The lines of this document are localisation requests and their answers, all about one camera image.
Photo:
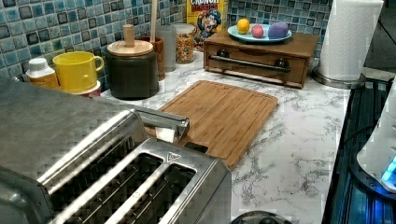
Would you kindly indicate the bamboo cutting board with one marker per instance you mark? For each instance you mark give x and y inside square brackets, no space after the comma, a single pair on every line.
[224,118]

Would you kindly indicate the pink toy fruit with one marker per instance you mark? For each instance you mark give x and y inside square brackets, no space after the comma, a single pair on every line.
[257,31]

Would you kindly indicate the wooden utensil handle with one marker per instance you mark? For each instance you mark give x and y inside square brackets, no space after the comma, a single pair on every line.
[153,17]

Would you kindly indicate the white paper towel roll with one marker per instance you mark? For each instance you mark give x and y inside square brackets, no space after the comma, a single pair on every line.
[348,36]

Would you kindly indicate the dark canister with wooden lid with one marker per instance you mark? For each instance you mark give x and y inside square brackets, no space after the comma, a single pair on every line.
[132,67]

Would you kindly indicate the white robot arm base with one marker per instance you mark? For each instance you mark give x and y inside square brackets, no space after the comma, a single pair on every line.
[375,162]

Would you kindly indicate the glass jar of cereal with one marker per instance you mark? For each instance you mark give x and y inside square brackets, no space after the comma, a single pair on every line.
[184,42]

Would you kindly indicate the brown ceramic utensil holder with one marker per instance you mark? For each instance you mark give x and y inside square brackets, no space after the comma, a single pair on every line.
[158,46]

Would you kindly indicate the stainless steel toaster oven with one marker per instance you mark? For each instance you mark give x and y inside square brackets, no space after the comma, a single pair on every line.
[55,145]

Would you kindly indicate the light blue plate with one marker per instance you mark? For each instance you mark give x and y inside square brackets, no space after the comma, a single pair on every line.
[232,31]

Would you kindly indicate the frosted grey tumbler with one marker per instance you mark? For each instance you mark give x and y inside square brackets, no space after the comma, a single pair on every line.
[168,33]

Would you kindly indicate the stainless steel slot toaster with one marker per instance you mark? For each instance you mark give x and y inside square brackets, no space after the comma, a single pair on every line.
[154,183]

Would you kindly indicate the black round knob object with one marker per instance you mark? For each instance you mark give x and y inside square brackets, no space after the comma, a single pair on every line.
[259,217]

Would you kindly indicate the steel paper towel holder base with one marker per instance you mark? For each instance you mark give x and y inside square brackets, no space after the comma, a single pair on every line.
[336,83]

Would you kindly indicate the yellow toy lemon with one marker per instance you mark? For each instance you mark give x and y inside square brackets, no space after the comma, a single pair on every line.
[242,26]

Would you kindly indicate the white capped orange bottle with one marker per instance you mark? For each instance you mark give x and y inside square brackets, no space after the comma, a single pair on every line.
[41,74]

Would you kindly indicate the Cap'n Crunch cereal box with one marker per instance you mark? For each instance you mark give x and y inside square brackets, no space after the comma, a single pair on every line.
[208,18]

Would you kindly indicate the yellow ceramic mug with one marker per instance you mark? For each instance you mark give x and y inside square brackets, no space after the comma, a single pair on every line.
[77,70]

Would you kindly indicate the purple toy vegetable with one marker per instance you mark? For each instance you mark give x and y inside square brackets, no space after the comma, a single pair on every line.
[278,30]

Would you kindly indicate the wooden drawer box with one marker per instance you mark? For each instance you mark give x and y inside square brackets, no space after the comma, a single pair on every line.
[286,62]

